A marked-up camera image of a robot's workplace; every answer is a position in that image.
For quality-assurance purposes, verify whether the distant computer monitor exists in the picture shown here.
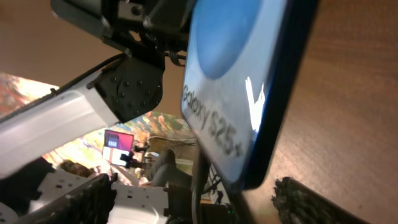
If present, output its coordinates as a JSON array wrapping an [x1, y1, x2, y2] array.
[[102, 129, 134, 166]]

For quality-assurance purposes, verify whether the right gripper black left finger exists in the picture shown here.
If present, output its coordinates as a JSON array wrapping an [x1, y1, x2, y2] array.
[[16, 172, 118, 224]]

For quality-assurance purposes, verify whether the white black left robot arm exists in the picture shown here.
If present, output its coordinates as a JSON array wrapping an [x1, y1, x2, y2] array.
[[1, 1, 195, 223]]

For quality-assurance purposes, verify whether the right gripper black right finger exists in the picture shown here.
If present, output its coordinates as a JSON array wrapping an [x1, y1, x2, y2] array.
[[271, 177, 367, 224]]

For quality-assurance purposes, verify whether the blue Galaxy smartphone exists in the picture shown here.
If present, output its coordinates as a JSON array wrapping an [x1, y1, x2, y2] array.
[[181, 0, 318, 192]]

